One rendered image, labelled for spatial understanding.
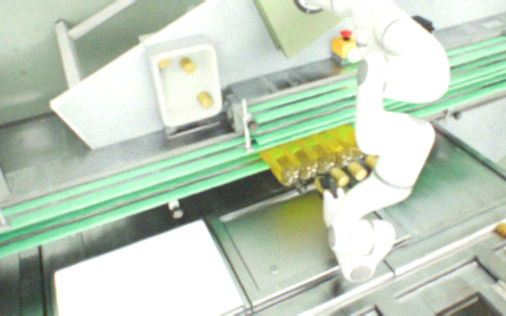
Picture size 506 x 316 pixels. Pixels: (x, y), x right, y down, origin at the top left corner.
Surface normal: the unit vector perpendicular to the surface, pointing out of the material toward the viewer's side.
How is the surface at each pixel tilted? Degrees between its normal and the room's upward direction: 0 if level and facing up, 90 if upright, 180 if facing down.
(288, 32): 4
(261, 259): 90
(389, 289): 90
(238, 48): 0
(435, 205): 90
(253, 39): 0
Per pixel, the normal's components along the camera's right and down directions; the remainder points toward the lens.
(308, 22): 0.46, 0.41
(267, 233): -0.04, -0.84
